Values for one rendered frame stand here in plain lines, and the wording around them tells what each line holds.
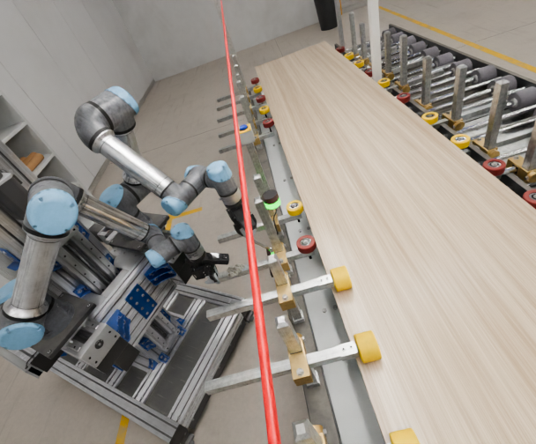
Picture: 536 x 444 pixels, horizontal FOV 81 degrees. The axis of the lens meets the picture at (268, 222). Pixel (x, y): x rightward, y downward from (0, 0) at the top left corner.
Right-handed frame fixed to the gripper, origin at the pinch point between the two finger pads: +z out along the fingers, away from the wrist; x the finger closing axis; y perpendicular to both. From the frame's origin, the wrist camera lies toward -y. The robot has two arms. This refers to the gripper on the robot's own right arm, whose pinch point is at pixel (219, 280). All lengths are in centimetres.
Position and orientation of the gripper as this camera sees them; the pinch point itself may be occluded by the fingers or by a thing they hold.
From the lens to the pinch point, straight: 143.7
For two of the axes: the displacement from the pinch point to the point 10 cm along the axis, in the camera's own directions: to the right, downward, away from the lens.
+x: 1.3, 6.5, -7.5
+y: -9.5, 2.9, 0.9
